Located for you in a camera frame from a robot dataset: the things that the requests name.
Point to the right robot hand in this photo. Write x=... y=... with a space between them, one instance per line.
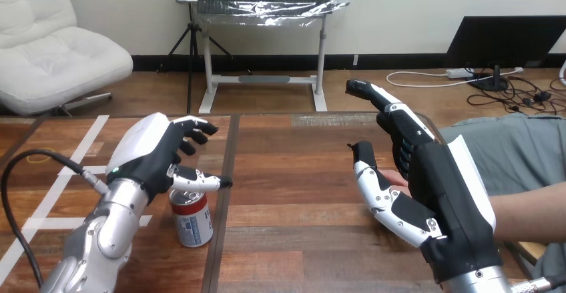
x=446 y=193

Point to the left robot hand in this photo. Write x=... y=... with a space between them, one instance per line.
x=146 y=156

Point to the person's hand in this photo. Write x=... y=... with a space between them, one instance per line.
x=398 y=181

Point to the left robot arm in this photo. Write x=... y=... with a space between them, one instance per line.
x=108 y=233

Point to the person's forearm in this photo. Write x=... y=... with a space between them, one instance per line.
x=530 y=216

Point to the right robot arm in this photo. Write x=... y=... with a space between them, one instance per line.
x=479 y=282

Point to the red and white drink can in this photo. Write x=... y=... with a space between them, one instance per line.
x=193 y=222

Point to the black tripod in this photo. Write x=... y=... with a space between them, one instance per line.
x=193 y=48

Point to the white power strip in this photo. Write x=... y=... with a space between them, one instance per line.
x=460 y=73

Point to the white cushioned chair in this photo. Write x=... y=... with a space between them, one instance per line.
x=48 y=56

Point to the white desk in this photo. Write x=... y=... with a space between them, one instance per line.
x=263 y=79

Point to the dark screen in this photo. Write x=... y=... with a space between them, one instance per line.
x=508 y=39

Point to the foil sheet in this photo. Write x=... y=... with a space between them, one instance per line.
x=265 y=10

